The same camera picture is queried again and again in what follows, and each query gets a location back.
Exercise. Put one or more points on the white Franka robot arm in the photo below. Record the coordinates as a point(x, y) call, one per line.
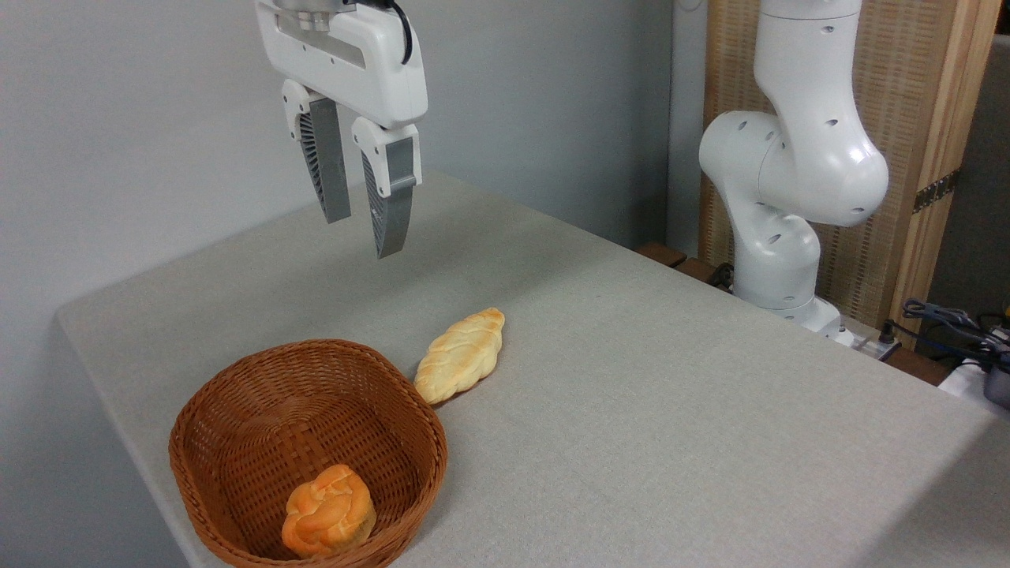
point(797, 158)

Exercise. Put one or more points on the metal screen hinge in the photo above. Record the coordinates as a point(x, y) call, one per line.
point(937, 191)

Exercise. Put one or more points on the wooden rattan folding screen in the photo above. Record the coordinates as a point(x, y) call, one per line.
point(915, 87)

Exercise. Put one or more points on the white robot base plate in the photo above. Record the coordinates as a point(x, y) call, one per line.
point(856, 335)

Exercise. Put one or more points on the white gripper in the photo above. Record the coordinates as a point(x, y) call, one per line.
point(347, 59)

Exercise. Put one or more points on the round orange bread roll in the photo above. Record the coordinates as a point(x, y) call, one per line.
point(327, 513)

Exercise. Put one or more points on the brown wicker basket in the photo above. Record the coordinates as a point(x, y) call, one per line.
point(237, 426)

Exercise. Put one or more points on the long pale braided bread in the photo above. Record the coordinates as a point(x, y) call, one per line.
point(461, 355)

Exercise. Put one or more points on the white cloth-covered object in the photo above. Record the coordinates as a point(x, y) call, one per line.
point(963, 383)

